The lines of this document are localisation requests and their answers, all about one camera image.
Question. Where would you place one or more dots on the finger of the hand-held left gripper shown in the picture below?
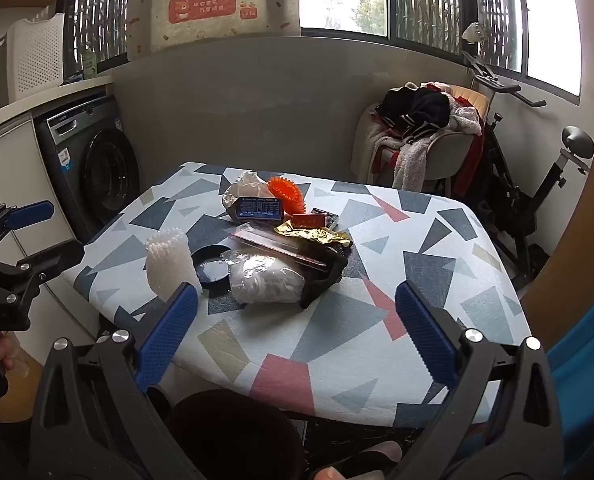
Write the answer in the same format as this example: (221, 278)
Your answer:
(29, 211)
(37, 262)

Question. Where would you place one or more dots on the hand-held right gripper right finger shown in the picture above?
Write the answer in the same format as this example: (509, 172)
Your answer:
(427, 332)

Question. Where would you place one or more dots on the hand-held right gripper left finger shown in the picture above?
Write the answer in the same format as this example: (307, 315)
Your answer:
(167, 332)

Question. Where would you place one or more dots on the person's left hand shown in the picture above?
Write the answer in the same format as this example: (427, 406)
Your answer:
(9, 355)

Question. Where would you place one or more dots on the white cabinet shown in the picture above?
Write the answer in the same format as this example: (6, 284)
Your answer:
(12, 195)

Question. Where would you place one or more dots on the white foam net sleeve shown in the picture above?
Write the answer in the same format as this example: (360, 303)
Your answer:
(169, 260)

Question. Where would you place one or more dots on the grey washing machine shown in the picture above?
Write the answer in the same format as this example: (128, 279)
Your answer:
(92, 170)

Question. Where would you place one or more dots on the black round lid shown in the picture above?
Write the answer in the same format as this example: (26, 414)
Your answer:
(210, 266)

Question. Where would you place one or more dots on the clear bag of white stuff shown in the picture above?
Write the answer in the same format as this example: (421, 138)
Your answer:
(267, 277)

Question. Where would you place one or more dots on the black cloth glove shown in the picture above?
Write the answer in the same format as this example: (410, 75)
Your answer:
(327, 275)

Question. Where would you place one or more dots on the dark red bucket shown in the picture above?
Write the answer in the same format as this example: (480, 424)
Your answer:
(232, 435)

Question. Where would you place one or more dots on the clear red-edged plastic package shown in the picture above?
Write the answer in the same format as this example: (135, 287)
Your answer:
(277, 247)

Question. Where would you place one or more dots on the person's foot in black slipper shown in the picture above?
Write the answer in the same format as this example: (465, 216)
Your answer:
(357, 460)

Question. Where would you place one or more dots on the gold foil wrapper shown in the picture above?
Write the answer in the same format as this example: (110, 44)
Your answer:
(312, 235)

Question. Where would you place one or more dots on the white perforated basket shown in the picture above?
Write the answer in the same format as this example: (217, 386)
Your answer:
(34, 57)

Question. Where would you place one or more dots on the blue printed box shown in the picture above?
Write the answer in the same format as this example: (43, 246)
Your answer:
(259, 208)

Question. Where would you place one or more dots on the dark snack wrapper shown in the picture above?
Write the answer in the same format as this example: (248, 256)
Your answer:
(327, 214)

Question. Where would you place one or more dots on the blue cloth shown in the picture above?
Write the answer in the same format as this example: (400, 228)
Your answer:
(577, 390)

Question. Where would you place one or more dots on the green bottle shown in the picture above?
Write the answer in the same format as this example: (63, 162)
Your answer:
(90, 62)

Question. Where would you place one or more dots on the small red box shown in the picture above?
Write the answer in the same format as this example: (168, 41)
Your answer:
(311, 221)

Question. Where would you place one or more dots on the black exercise bike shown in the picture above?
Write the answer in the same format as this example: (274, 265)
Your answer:
(522, 195)

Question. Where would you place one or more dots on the crumpled white plastic bag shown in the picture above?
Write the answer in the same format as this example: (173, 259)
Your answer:
(247, 185)

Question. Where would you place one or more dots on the white fluffy towel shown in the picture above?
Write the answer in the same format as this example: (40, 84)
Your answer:
(411, 160)

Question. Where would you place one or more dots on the red garment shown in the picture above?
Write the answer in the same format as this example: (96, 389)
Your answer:
(473, 162)

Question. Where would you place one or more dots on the beige chair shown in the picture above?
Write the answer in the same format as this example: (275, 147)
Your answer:
(442, 155)

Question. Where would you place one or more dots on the orange spiky brush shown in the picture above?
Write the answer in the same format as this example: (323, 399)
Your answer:
(286, 194)

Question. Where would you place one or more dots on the black garment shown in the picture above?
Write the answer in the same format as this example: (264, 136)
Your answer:
(417, 107)

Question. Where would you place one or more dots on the cardboard box with red label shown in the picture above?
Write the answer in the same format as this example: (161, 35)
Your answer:
(212, 10)

